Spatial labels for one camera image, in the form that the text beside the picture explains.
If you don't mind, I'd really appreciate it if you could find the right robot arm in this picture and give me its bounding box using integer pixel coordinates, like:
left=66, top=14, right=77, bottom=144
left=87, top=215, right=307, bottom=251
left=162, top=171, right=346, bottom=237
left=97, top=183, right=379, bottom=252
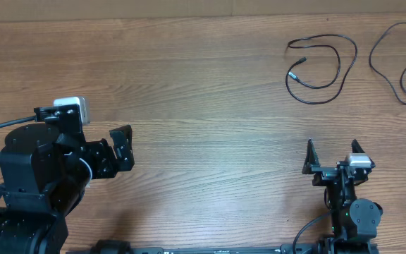
left=302, top=140, right=383, bottom=253

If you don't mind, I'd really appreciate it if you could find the right camera black cable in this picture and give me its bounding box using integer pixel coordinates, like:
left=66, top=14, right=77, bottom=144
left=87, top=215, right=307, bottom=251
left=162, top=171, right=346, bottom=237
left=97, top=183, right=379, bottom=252
left=292, top=188, right=334, bottom=254

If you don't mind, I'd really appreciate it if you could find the black USB cable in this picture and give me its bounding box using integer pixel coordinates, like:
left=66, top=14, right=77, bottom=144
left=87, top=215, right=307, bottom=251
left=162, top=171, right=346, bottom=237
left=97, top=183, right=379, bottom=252
left=368, top=21, right=406, bottom=106
left=285, top=33, right=359, bottom=106

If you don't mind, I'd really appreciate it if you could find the camera black cable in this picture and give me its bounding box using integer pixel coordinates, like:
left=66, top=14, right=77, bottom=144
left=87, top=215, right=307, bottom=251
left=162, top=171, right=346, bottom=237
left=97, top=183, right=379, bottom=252
left=0, top=115, right=38, bottom=137
left=292, top=188, right=334, bottom=254

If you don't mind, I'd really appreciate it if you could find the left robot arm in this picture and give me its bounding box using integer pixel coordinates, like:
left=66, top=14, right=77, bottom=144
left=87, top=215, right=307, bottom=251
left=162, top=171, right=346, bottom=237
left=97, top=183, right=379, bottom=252
left=0, top=123, right=134, bottom=253

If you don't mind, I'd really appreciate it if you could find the left camera black cable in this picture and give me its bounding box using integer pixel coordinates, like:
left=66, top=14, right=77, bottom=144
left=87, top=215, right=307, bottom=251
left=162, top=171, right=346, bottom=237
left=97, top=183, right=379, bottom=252
left=0, top=115, right=38, bottom=137

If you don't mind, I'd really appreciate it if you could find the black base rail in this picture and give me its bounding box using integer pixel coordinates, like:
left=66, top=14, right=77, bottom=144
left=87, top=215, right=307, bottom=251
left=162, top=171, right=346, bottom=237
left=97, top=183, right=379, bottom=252
left=66, top=240, right=379, bottom=254

